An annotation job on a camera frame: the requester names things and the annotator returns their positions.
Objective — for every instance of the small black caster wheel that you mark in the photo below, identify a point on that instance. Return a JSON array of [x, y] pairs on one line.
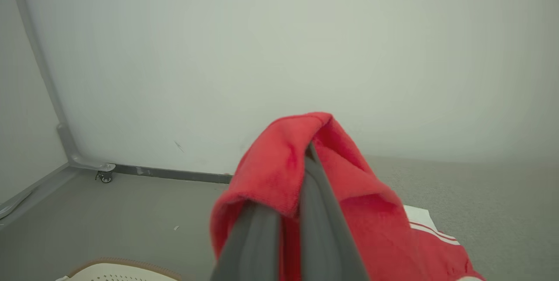
[[105, 177]]

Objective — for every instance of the white perforated plastic laundry basket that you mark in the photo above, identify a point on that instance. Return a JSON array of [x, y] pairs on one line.
[[113, 272]]

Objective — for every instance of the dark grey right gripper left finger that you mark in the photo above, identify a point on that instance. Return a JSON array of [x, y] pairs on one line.
[[253, 246]]

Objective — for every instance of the black baseboard strip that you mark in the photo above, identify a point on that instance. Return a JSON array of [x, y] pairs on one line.
[[174, 173]]

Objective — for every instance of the grey fabric sofa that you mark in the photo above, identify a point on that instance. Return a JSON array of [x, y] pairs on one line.
[[502, 211]]

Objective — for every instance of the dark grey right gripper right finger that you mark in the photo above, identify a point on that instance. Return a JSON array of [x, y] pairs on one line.
[[323, 237]]

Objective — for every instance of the red basketball jersey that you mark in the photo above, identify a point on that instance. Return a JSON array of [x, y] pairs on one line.
[[279, 163]]

